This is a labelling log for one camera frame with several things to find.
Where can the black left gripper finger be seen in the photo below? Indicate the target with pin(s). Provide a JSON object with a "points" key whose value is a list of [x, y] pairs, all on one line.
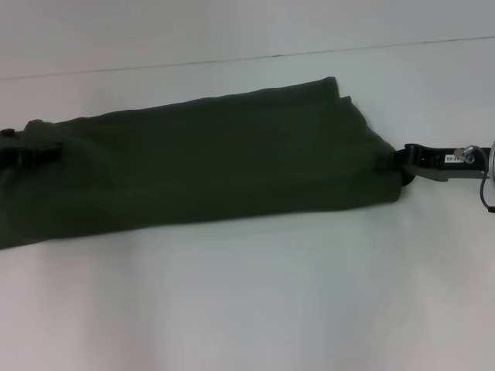
{"points": [[7, 133], [35, 154]]}

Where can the dark green FREE t-shirt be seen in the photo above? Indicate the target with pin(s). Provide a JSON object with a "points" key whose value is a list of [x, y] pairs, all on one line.
{"points": [[212, 162]]}

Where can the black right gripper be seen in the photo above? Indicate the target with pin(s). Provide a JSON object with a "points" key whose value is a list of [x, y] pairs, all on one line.
{"points": [[441, 162]]}

